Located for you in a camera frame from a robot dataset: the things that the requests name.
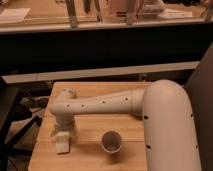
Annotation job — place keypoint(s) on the metal post right background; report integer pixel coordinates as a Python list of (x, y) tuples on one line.
[(130, 11)]

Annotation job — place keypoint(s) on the dark chair at left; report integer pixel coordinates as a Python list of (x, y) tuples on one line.
[(11, 110)]

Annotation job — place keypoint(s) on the white ceramic cup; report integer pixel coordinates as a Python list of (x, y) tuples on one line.
[(111, 142)]

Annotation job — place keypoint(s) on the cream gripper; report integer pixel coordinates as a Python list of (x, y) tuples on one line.
[(62, 128)]

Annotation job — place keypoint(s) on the white sponge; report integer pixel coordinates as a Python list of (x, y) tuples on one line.
[(62, 142)]

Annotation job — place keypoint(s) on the white paper sheet background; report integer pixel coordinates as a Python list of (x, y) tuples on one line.
[(13, 15)]

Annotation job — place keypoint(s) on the metal post background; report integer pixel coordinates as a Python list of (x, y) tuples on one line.
[(72, 13), (130, 11)]

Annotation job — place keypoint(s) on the metal post left background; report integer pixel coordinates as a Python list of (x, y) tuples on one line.
[(72, 13)]

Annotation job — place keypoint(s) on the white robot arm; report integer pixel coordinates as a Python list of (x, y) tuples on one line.
[(169, 127)]

